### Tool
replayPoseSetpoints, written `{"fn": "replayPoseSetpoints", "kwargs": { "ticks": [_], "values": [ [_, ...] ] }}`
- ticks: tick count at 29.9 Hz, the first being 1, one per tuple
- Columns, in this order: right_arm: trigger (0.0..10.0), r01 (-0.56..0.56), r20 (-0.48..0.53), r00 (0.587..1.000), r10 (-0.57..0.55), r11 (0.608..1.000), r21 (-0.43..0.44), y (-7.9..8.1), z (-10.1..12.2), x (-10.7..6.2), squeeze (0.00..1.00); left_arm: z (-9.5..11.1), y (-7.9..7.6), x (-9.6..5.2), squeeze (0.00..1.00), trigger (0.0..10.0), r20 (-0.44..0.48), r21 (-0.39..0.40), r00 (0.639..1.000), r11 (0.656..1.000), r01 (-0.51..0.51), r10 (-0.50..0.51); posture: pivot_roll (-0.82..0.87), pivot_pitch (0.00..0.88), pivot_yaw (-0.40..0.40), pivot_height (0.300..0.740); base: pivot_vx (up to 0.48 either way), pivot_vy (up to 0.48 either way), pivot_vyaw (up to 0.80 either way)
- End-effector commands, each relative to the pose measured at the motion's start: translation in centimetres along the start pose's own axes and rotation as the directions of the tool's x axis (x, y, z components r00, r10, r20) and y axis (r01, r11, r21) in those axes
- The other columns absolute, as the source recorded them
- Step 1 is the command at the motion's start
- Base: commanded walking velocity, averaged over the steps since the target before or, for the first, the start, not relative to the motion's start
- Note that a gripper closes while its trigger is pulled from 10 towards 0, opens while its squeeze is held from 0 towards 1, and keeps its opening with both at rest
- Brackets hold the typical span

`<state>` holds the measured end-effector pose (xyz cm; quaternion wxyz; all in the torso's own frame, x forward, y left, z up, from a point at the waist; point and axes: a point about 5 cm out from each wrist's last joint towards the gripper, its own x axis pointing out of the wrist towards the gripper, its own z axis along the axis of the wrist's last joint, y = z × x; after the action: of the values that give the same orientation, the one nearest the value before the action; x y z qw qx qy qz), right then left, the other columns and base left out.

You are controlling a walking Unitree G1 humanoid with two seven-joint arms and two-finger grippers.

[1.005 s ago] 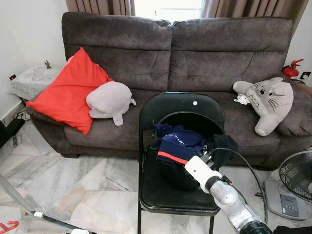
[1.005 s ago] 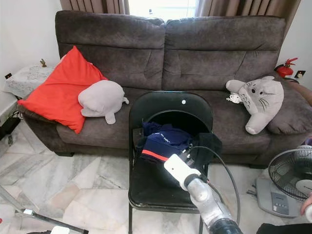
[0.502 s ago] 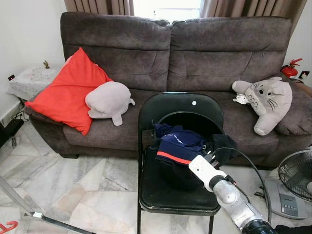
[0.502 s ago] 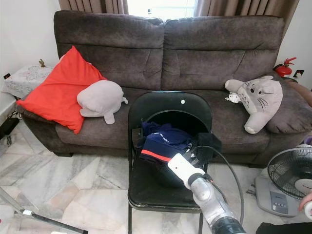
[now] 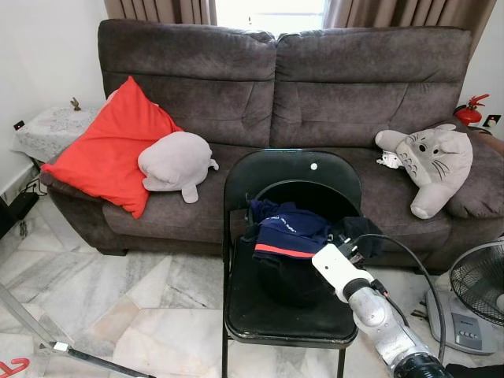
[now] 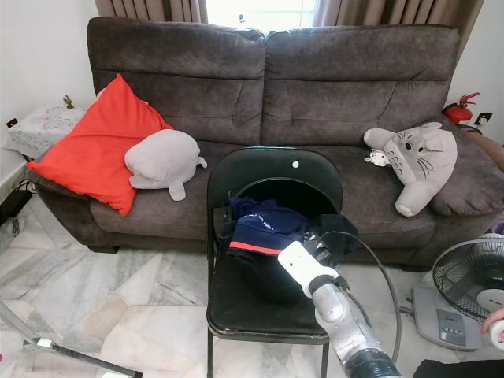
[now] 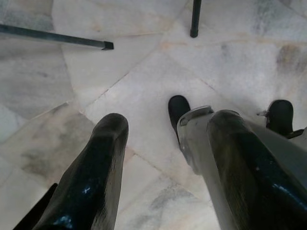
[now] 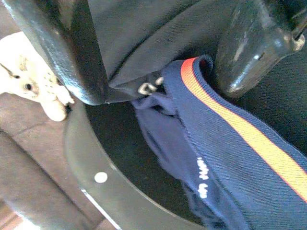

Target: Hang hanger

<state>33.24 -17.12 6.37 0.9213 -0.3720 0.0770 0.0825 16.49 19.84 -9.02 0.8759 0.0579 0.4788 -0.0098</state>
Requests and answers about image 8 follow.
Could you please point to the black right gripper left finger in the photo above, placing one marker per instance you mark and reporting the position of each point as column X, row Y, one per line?
column 62, row 48

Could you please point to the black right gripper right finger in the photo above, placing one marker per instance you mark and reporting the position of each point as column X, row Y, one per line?
column 249, row 48

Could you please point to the dark shirt with red stripe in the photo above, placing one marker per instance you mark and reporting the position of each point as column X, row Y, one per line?
column 216, row 143

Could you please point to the white plush cat toy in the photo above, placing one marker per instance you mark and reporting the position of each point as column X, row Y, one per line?
column 36, row 79

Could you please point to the dark brown sofa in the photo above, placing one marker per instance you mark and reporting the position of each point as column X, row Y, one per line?
column 36, row 155

